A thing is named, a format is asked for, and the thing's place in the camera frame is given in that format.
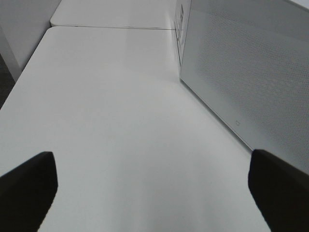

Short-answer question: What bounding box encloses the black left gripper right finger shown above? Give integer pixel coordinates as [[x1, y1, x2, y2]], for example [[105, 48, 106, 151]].
[[248, 149, 309, 232]]

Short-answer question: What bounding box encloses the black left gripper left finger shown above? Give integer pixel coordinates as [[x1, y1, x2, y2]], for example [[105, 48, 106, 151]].
[[0, 152, 58, 232]]

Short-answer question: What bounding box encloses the white microwave door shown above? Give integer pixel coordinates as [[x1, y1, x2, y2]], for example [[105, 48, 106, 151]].
[[181, 0, 309, 173]]

